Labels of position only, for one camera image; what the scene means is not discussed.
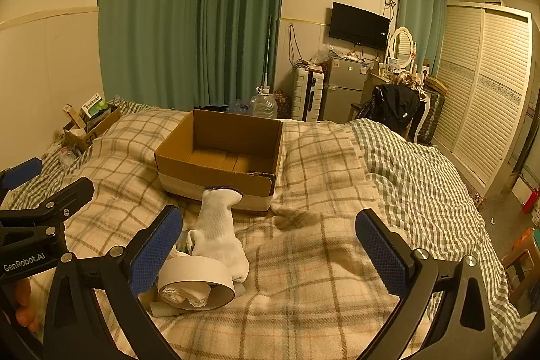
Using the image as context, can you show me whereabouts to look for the red fire extinguisher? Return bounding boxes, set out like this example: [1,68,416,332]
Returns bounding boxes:
[522,188,540,214]

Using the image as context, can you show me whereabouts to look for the white sock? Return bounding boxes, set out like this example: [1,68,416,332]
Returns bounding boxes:
[186,187,250,283]

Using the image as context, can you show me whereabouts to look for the black wall television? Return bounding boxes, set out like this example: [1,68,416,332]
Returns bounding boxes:
[329,2,391,50]

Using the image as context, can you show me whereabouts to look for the open cardboard box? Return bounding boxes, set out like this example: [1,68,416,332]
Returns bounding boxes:
[155,109,284,212]

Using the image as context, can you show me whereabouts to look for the white oval vanity mirror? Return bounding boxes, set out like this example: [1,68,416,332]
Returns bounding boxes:
[385,26,417,70]

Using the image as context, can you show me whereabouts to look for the green checked bed sheet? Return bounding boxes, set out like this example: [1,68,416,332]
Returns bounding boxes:
[0,98,528,358]

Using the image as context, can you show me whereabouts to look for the green curtain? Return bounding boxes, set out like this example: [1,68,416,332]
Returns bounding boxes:
[396,0,448,75]
[98,0,282,111]

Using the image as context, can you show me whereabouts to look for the white louvered wardrobe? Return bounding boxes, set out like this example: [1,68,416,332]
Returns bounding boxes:
[433,2,534,196]

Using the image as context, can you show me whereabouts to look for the beige plaid blanket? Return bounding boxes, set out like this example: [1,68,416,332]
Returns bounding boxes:
[25,108,486,360]

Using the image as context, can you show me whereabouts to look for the clear plastic bottle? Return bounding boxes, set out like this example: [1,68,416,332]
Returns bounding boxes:
[59,147,78,169]

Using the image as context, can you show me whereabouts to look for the green curtain left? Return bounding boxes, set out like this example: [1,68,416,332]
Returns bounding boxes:
[98,0,282,111]

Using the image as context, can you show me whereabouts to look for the large water jug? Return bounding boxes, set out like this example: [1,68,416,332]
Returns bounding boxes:
[249,86,277,119]

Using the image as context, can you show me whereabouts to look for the silver mini fridge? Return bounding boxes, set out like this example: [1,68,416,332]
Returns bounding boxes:
[319,57,368,123]

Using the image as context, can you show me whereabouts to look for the green curtain right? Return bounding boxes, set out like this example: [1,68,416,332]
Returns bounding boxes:
[396,0,448,75]

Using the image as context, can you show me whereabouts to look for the white tape roll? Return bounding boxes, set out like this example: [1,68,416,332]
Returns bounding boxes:
[157,253,235,311]

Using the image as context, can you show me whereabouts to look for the small cardboard clutter box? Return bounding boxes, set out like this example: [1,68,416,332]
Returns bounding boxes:
[63,93,121,153]

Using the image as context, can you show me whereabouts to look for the white suitcase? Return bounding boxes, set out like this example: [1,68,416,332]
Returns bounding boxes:
[291,65,324,121]

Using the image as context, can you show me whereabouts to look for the chair with black jacket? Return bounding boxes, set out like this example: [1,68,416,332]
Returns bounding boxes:
[350,84,436,144]

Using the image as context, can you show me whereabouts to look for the person's left hand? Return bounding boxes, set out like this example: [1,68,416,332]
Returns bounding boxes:
[13,279,38,333]

